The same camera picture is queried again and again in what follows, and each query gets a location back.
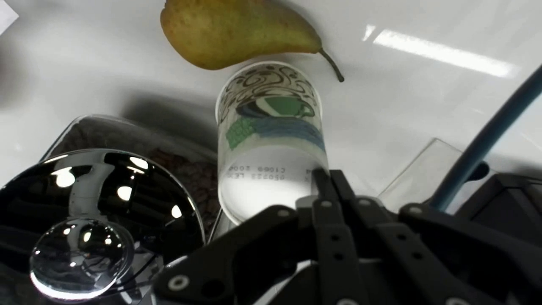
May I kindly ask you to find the printed paper coffee cup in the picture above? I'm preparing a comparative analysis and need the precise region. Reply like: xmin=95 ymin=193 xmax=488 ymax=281
xmin=214 ymin=59 xmax=331 ymax=225

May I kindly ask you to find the green yellow pear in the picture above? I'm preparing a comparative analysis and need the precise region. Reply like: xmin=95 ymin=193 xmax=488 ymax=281
xmin=159 ymin=0 xmax=346 ymax=83

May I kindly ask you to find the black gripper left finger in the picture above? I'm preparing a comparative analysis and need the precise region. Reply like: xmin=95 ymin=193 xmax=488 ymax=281
xmin=151 ymin=168 xmax=363 ymax=305

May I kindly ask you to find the black corner object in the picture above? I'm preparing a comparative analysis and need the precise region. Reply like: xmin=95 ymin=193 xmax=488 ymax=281
xmin=456 ymin=171 xmax=542 ymax=230

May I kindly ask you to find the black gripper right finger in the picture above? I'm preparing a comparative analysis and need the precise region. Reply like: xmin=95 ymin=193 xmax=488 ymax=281
xmin=331 ymin=168 xmax=542 ymax=305

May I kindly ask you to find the glass coffee jar chrome lid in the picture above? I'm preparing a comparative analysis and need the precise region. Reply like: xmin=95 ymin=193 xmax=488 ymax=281
xmin=0 ymin=112 xmax=224 ymax=305

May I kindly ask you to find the blue cable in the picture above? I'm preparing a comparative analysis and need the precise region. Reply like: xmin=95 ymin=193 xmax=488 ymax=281
xmin=430 ymin=64 xmax=542 ymax=213

